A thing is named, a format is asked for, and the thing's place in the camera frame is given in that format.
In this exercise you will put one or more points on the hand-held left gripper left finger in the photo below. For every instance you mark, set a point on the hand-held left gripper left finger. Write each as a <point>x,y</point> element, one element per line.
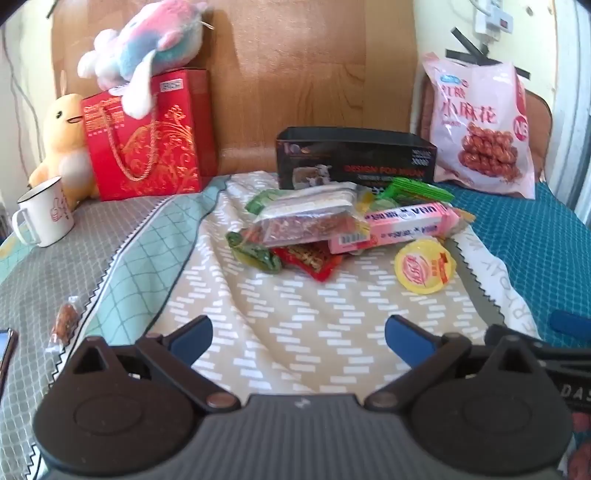
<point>196,334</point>

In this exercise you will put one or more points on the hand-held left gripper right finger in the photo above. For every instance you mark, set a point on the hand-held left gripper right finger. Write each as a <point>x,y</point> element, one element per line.
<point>406,334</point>

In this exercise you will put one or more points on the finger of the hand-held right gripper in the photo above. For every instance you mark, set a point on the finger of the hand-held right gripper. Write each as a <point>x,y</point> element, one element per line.
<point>554,351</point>
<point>572,323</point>

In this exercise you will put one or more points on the yellow jelly cup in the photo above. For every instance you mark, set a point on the yellow jelly cup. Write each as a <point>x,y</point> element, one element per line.
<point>425,267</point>

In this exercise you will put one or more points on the dark green packet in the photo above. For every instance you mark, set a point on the dark green packet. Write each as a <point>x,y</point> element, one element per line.
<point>254,254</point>

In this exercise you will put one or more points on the long pink snack packet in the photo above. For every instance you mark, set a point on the long pink snack packet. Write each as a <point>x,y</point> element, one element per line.
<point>401,224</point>

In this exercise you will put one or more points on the red snack packet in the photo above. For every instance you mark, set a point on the red snack packet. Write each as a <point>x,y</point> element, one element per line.
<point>314,261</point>

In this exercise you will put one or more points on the orange snack packet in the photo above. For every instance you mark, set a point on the orange snack packet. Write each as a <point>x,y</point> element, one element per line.
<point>464,217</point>

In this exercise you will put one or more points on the yellow green candy packet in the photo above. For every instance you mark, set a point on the yellow green candy packet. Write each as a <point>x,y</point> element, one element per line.
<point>364,203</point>

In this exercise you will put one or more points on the bright green snack packet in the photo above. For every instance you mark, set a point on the bright green snack packet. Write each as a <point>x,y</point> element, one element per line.
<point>415,189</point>

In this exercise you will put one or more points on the pale green cake packet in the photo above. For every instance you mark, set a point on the pale green cake packet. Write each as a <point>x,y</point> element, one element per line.
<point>258,201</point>

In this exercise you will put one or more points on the clear packet of brown snack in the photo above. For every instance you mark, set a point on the clear packet of brown snack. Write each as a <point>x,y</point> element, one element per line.
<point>300,228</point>

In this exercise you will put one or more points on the clear packet of pale snack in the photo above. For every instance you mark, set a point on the clear packet of pale snack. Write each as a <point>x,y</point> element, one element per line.
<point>304,198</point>

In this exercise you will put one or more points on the black tin box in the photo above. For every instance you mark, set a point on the black tin box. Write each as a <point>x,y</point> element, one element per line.
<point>369,161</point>

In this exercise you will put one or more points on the person's right hand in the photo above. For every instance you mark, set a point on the person's right hand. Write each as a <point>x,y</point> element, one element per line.
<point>582,424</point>

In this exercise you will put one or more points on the teal checked cloth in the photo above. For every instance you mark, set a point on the teal checked cloth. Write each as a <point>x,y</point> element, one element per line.
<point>517,240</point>

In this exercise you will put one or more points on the small brown candy packet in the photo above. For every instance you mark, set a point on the small brown candy packet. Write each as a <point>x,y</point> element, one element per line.
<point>64,323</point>

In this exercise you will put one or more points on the red gift box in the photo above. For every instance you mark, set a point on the red gift box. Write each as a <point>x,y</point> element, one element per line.
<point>157,152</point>

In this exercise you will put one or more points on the smartphone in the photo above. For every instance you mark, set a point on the smartphone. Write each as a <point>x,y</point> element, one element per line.
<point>7,350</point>

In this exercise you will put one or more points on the white enamel mug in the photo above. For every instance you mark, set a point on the white enamel mug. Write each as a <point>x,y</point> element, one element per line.
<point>51,212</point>

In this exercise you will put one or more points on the large pink snack bag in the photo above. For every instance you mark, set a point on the large pink snack bag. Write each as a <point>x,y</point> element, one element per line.
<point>475,115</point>

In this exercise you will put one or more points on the yellow duck plush toy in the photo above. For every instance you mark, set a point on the yellow duck plush toy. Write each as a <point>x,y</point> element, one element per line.
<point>64,134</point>

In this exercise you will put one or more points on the black tape strip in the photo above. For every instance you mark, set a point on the black tape strip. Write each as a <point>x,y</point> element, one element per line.
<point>471,55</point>
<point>51,14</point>
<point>521,72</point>
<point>466,40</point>

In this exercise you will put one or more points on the pastel rainbow plush toy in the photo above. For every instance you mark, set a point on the pastel rainbow plush toy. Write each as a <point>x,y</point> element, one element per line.
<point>152,37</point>

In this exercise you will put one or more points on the white power strip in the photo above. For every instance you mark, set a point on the white power strip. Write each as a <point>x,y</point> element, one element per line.
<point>482,16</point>

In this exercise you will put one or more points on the wood grain wall panel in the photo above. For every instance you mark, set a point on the wood grain wall panel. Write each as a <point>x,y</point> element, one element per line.
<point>300,69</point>

